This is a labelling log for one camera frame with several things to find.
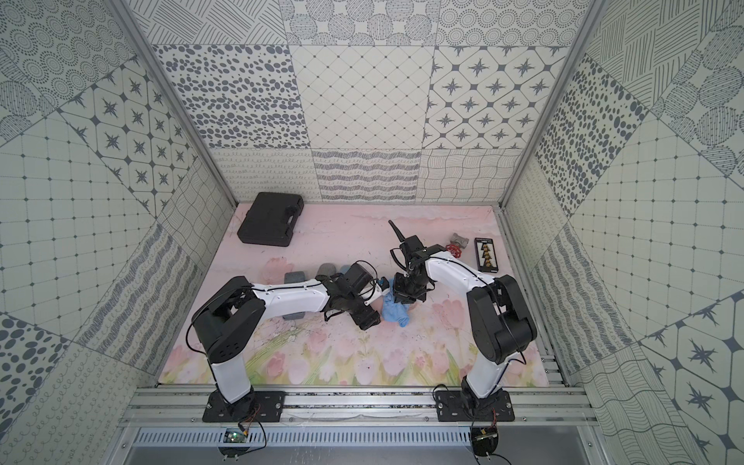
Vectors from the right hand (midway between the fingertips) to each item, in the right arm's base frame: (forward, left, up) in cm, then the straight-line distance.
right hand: (399, 303), depth 88 cm
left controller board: (-34, +42, -6) cm, 54 cm away
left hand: (-4, +6, -2) cm, 7 cm away
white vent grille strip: (-34, +23, -5) cm, 41 cm away
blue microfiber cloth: (-3, +2, 0) cm, 4 cm away
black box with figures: (+20, -32, -4) cm, 38 cm away
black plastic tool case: (+33, +49, +2) cm, 59 cm away
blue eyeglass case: (+14, +19, -3) cm, 24 cm away
